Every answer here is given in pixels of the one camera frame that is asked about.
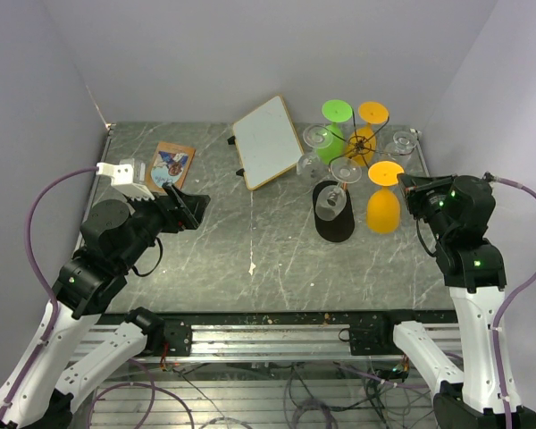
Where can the clear ribbed glass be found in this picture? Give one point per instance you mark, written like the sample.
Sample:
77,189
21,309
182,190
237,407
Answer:
401,147

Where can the clear wine glass left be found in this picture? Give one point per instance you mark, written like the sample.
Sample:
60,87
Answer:
310,167

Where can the aluminium rail frame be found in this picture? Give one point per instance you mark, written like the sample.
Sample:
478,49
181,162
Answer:
276,343

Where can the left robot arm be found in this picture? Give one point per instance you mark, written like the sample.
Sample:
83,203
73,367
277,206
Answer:
46,388

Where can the clear wine glass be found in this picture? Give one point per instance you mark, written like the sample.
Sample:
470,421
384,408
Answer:
310,167
333,198

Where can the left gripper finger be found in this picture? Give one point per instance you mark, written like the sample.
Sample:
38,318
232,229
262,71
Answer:
179,208
199,203

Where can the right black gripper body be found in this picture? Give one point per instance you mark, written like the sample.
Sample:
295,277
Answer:
420,201

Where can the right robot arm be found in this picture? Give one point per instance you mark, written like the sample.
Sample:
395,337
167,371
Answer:
481,393

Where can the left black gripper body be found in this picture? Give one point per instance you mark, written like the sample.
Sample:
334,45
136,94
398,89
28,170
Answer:
168,218

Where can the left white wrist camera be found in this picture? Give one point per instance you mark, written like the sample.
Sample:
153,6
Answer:
128,178

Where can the copper wire glass rack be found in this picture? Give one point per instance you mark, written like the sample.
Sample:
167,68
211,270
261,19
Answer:
362,145

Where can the green plastic wine glass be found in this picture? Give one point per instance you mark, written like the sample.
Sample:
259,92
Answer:
335,111

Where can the clear wine glass front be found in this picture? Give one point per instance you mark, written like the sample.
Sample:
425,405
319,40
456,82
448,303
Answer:
333,198

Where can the orange plastic wine glass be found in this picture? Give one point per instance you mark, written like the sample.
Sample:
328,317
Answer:
383,208

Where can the small whiteboard yellow frame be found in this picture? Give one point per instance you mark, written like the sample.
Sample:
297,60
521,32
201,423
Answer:
267,143

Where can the black oval rack base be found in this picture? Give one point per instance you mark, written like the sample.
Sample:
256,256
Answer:
331,225

